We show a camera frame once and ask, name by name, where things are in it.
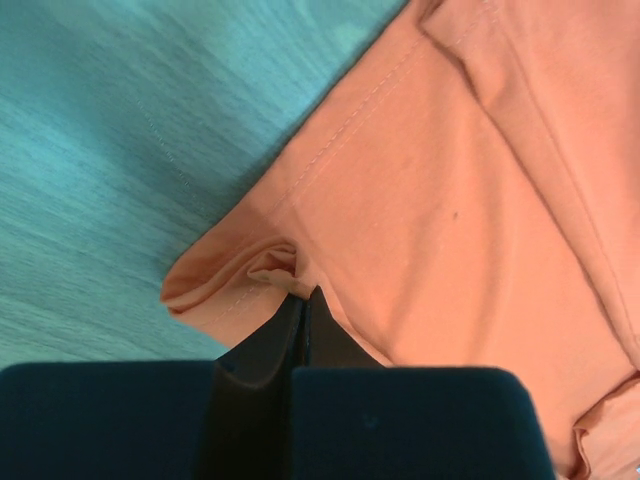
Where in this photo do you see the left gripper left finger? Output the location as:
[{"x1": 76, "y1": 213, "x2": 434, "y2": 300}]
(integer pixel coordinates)
[{"x1": 1, "y1": 297, "x2": 305, "y2": 479}]

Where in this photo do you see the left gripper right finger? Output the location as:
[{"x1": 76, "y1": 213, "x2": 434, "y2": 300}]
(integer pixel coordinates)
[{"x1": 289, "y1": 289, "x2": 554, "y2": 479}]

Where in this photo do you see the orange t shirt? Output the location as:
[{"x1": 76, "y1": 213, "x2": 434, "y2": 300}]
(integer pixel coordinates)
[{"x1": 161, "y1": 1, "x2": 639, "y2": 479}]

